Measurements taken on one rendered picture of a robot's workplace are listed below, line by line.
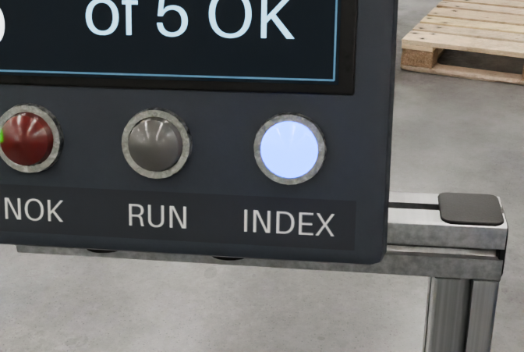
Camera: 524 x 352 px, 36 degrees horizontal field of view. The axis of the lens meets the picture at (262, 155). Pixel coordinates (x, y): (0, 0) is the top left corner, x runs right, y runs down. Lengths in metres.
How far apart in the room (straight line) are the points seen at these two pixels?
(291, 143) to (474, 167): 2.57
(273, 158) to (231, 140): 0.02
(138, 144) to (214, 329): 1.75
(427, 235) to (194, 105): 0.13
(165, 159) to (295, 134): 0.05
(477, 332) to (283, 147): 0.16
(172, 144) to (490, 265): 0.17
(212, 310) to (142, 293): 0.21
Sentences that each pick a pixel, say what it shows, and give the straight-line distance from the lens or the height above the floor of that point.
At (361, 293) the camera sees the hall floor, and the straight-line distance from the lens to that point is 2.16.
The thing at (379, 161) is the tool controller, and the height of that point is 1.11.
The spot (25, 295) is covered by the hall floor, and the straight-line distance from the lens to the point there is 2.25.
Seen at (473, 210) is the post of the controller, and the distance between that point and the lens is 0.39.
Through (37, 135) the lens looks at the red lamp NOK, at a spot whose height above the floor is 1.12.
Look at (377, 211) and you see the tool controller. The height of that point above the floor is 1.09.
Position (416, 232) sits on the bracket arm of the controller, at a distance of 0.38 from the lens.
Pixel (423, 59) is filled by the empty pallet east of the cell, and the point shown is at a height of 0.06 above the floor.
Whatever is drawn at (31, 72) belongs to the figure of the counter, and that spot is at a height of 1.14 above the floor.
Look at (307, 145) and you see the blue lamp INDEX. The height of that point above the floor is 1.12.
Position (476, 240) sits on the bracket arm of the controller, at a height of 1.05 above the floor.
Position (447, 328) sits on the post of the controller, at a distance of 0.41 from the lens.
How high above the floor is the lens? 1.24
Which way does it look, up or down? 26 degrees down
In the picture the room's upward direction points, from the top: 1 degrees counter-clockwise
